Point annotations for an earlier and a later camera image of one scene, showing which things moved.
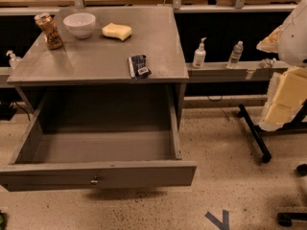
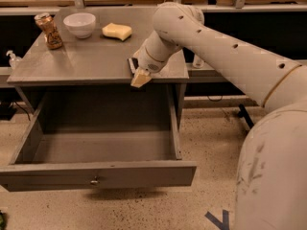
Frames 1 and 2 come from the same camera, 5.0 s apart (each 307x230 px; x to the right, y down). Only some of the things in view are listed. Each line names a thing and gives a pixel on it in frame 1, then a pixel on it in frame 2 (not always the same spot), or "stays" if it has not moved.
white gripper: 294,37 -> 148,62
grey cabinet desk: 106,46 stays
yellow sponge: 120,32 stays
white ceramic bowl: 82,24 stays
